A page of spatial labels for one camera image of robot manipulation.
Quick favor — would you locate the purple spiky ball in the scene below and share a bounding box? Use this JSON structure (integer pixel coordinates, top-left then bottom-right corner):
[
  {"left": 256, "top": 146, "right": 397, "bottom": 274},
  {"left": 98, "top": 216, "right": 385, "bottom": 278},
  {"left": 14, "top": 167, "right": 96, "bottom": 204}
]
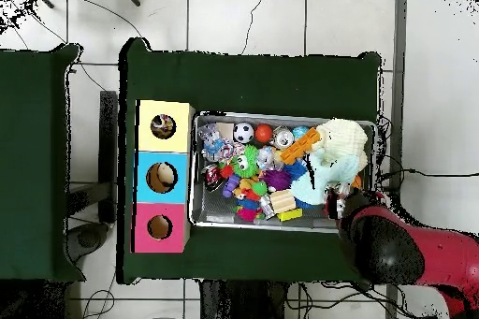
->
[{"left": 260, "top": 167, "right": 293, "bottom": 192}]

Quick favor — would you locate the dark green side table cloth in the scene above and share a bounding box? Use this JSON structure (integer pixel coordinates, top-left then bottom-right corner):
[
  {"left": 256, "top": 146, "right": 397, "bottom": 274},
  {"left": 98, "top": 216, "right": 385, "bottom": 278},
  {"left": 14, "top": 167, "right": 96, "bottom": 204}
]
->
[{"left": 0, "top": 43, "right": 86, "bottom": 283}]

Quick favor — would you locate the wooden box with three holes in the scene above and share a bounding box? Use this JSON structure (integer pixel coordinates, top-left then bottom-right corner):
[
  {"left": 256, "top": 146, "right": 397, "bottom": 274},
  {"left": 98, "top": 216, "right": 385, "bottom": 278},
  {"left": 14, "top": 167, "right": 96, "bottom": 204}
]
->
[{"left": 132, "top": 99, "right": 196, "bottom": 254}]

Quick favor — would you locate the orange plastic block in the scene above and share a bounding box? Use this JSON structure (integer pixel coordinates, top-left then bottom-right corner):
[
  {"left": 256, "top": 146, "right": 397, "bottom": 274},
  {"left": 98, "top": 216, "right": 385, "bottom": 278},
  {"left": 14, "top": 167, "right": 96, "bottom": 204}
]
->
[{"left": 279, "top": 126, "right": 322, "bottom": 165}]

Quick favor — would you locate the cream knitted cloth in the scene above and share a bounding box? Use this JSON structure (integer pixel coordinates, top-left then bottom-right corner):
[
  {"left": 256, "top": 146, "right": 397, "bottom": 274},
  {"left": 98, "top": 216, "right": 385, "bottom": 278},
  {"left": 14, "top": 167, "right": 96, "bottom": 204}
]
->
[{"left": 310, "top": 118, "right": 370, "bottom": 170}]

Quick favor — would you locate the black power cable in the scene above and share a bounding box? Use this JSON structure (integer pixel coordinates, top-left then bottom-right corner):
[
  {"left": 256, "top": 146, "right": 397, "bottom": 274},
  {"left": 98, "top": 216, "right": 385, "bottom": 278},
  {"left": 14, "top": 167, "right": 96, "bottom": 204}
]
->
[{"left": 379, "top": 167, "right": 479, "bottom": 185}]

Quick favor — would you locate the silver mesh bin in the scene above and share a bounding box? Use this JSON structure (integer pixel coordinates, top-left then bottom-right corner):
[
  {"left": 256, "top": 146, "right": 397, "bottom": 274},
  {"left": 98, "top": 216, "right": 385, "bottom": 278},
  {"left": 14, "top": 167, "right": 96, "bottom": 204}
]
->
[{"left": 188, "top": 110, "right": 377, "bottom": 236}]

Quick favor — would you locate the confetti print cloth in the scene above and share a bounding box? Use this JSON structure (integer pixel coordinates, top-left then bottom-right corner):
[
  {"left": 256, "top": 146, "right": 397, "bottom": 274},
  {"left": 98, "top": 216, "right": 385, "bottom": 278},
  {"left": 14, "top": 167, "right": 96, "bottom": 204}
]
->
[{"left": 213, "top": 138, "right": 245, "bottom": 164}]

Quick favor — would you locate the mint knitted cloth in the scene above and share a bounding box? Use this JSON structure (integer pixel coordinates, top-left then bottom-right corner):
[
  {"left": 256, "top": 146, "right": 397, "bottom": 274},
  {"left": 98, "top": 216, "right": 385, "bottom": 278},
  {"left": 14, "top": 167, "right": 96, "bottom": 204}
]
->
[{"left": 289, "top": 152, "right": 362, "bottom": 206}]

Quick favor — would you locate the orange foam ball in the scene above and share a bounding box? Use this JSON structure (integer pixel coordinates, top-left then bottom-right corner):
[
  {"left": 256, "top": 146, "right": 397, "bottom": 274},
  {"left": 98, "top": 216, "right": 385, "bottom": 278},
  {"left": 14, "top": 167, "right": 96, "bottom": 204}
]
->
[{"left": 254, "top": 123, "right": 275, "bottom": 143}]

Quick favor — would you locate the green furry monster toy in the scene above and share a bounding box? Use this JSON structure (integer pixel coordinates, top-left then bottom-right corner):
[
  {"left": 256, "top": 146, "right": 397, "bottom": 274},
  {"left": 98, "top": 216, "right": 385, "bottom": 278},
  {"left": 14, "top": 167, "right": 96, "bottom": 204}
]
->
[{"left": 228, "top": 143, "right": 261, "bottom": 179}]

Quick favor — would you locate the silver soda can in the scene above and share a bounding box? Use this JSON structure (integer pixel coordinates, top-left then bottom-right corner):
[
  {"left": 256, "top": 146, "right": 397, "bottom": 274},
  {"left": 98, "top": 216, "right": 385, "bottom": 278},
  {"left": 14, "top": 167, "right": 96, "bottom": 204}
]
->
[{"left": 269, "top": 126, "right": 296, "bottom": 150}]

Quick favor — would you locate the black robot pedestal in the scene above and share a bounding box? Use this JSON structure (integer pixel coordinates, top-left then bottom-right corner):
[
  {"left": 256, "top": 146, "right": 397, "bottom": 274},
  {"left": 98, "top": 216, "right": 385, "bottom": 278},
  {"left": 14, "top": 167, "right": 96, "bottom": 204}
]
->
[{"left": 199, "top": 279, "right": 289, "bottom": 319}]

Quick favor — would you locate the black and white soccer ball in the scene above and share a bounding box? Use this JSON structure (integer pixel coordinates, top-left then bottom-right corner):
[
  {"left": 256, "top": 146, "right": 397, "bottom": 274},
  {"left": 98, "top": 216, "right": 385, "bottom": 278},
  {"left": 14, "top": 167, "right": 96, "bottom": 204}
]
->
[{"left": 232, "top": 121, "right": 255, "bottom": 144}]

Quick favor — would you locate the ridged wooden block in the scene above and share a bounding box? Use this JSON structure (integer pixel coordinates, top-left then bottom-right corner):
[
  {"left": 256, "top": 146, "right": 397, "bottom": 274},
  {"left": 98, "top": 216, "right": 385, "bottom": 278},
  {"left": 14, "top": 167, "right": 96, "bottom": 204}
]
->
[{"left": 269, "top": 188, "right": 297, "bottom": 214}]

